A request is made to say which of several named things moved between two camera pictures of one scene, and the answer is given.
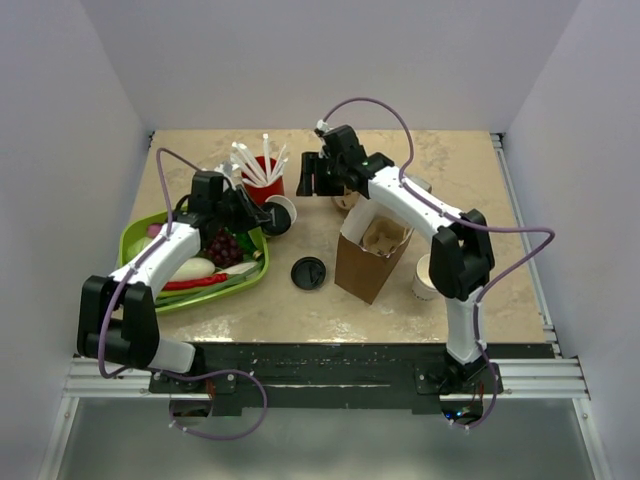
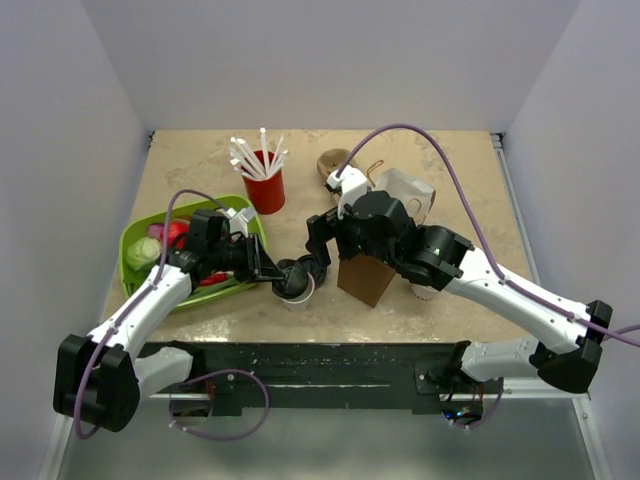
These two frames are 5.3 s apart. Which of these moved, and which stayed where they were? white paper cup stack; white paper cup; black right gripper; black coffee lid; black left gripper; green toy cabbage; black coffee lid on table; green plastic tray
Moved: black coffee lid; black right gripper; white paper cup; black left gripper
Stayed: green plastic tray; green toy cabbage; white paper cup stack; black coffee lid on table
